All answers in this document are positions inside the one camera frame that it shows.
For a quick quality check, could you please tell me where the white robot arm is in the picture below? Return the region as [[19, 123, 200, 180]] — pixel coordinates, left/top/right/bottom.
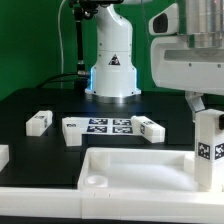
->
[[86, 0, 224, 113]]

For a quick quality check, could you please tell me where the white cable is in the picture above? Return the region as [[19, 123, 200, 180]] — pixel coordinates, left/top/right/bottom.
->
[[57, 0, 68, 90]]

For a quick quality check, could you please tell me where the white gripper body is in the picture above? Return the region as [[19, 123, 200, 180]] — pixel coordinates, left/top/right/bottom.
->
[[151, 36, 224, 95]]

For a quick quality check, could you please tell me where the white left fence piece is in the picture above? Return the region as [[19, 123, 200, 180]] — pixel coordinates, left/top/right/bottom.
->
[[0, 145, 9, 172]]

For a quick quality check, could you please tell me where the white desk top tray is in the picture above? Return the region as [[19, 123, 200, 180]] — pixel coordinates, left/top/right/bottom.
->
[[78, 147, 201, 193]]

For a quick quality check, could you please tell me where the black camera stand pole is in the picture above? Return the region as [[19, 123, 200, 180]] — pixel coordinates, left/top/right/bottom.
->
[[69, 0, 98, 91]]

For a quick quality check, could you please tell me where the white front fence bar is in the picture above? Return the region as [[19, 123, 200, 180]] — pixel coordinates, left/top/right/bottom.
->
[[0, 187, 224, 224]]

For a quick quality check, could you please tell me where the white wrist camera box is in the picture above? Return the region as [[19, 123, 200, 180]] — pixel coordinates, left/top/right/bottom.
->
[[149, 2, 186, 36]]

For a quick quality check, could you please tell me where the marker sheet with tags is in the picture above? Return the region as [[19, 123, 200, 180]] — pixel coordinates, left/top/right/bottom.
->
[[66, 117, 143, 135]]

